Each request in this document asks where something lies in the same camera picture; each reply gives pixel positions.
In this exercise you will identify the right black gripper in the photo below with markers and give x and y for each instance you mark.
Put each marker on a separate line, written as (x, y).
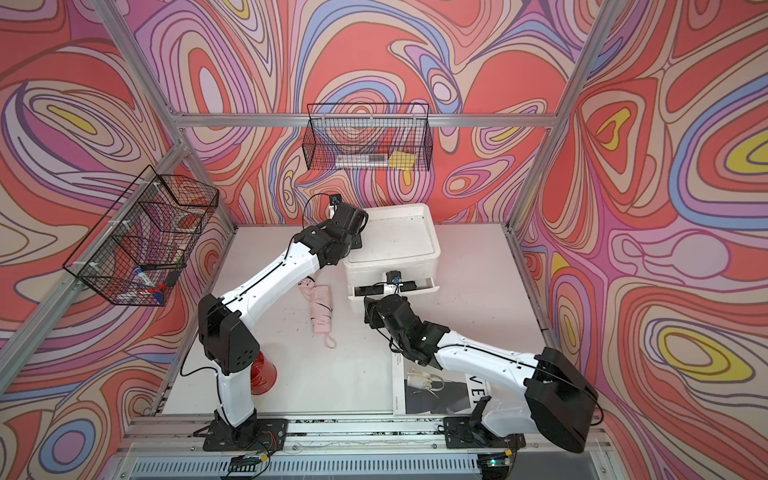
(372, 316)

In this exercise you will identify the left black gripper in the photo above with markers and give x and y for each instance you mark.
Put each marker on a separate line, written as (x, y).
(357, 241)

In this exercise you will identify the white plastic drawer cabinet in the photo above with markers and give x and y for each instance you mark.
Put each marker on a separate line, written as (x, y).
(396, 238)

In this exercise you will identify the pink umbrella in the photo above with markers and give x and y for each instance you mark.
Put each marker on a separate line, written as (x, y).
(306, 287)
(321, 313)

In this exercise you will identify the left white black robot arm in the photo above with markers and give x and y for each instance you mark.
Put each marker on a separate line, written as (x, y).
(227, 324)

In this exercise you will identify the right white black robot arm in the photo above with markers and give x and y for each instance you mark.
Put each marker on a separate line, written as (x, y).
(544, 392)

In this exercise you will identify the transparent box in basket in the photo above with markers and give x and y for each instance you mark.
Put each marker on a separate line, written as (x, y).
(361, 161)

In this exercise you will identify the black white magazine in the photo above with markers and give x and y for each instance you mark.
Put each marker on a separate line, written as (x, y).
(419, 390)

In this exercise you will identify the yellow item in basket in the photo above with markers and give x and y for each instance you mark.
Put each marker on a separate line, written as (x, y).
(402, 160)

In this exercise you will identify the blue red marker pens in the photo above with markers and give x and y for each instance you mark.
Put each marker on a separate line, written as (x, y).
(148, 288)

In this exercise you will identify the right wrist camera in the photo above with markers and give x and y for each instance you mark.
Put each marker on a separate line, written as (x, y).
(393, 277)

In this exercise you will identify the black wire basket back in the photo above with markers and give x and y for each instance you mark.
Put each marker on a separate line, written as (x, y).
(336, 128)

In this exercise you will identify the black wire basket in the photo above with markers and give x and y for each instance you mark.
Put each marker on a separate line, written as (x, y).
(159, 219)
(336, 128)

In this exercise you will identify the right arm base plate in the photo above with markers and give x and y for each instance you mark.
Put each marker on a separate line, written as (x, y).
(460, 433)

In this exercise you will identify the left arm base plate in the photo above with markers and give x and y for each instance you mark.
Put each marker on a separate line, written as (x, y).
(253, 434)

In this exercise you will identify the black wire basket left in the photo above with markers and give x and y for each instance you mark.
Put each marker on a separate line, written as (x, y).
(159, 219)

